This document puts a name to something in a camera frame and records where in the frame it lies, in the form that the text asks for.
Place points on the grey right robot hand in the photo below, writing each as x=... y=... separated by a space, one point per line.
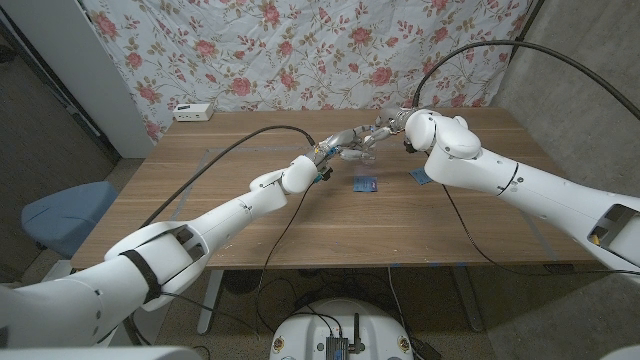
x=395 y=121

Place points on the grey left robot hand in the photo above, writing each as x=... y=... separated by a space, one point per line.
x=340 y=141

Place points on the clear plastic medicine bottle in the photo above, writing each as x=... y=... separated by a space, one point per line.
x=369 y=154

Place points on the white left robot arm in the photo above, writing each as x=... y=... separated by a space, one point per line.
x=215 y=230

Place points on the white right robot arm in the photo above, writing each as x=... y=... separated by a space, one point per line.
x=525 y=185

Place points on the blue sugar packet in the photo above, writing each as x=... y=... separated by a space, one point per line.
x=419 y=176
x=365 y=184

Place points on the floral backdrop cloth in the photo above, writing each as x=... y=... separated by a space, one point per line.
x=325 y=50

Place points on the white power strip box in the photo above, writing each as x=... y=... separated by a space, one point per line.
x=193 y=112

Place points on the black backdrop stand pole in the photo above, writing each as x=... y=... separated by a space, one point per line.
x=525 y=25

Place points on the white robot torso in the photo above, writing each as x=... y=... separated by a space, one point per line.
x=305 y=330

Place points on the grey table leg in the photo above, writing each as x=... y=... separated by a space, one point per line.
x=467 y=300

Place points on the white table leg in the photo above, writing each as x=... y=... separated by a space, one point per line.
x=210 y=300

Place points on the black computer box with antenna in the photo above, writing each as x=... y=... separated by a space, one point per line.
x=337 y=347

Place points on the blue padded chair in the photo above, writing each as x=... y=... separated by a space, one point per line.
x=65 y=215

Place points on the white wall panel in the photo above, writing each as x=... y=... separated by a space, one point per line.
x=75 y=60

